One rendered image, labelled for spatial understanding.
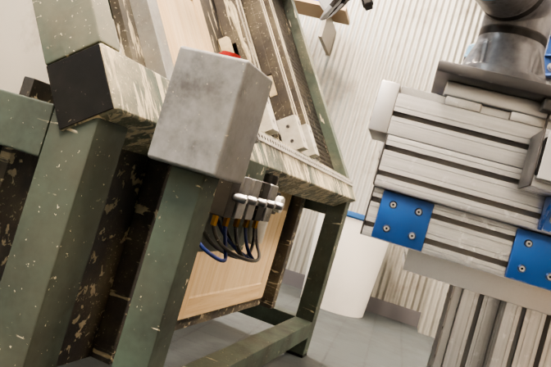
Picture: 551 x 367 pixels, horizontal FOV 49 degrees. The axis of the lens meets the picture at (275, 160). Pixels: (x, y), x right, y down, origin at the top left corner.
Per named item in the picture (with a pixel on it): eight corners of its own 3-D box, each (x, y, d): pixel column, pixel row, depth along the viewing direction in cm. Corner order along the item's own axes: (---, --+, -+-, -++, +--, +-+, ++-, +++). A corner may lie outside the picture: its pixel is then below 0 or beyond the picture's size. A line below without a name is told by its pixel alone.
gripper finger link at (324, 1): (309, 10, 190) (330, -12, 189) (323, 22, 189) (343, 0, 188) (307, 6, 187) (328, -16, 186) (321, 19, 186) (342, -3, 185)
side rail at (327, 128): (325, 183, 299) (347, 176, 296) (266, -10, 323) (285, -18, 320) (329, 185, 307) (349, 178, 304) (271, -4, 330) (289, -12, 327)
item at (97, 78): (57, 133, 96) (116, 110, 93) (43, 65, 98) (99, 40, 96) (336, 207, 304) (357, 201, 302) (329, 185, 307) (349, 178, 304)
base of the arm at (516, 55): (532, 108, 112) (546, 57, 112) (553, 90, 97) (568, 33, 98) (451, 88, 115) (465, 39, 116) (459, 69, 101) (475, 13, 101)
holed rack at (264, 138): (233, 128, 147) (235, 127, 147) (229, 117, 148) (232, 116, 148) (352, 187, 303) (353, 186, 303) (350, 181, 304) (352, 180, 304)
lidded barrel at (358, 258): (370, 312, 485) (395, 224, 488) (369, 326, 425) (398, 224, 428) (298, 289, 496) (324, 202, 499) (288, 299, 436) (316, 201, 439)
